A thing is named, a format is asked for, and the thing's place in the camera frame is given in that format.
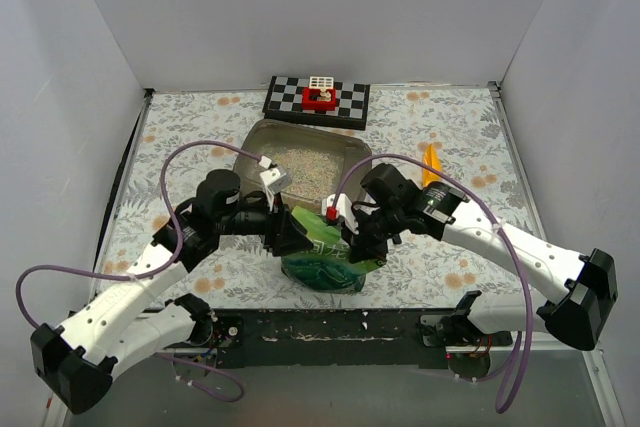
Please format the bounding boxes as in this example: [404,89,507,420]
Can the green litter bag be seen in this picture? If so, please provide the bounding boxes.
[281,206,387,294]

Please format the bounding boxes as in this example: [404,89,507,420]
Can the yellow plastic litter scoop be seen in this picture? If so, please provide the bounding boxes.
[422,143,441,187]

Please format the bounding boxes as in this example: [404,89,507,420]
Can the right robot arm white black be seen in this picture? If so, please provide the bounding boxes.
[338,163,618,351]

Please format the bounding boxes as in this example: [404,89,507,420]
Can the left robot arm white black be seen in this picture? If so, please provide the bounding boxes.
[30,166,312,414]

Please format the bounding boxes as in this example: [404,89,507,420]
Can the cat litter granules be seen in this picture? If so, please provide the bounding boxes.
[263,146,342,200]

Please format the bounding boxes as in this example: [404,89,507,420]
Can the grey litter box tray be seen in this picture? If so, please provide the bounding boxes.
[242,119,372,213]

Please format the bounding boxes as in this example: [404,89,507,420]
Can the red toy block box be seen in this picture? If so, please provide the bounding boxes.
[301,87,337,112]

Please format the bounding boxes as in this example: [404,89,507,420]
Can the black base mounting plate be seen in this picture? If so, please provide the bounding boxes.
[191,308,513,369]

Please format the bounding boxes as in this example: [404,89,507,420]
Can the floral table mat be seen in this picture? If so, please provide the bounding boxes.
[98,87,534,309]

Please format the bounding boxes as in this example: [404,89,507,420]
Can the black white checkerboard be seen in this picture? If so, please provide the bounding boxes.
[262,76,370,131]

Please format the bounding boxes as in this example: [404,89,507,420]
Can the white grid toy piece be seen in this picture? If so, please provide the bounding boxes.
[308,76,334,90]

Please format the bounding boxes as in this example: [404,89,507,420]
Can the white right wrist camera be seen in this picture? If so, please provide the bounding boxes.
[321,193,359,234]

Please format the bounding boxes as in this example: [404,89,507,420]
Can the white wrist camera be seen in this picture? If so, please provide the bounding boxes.
[321,193,359,234]
[258,156,292,211]

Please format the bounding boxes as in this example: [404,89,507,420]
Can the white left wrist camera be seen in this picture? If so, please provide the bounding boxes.
[258,156,292,211]

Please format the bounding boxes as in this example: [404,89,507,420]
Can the aluminium frame rail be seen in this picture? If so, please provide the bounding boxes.
[487,81,626,426]

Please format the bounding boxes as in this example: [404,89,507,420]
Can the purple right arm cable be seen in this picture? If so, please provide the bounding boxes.
[333,154,535,415]

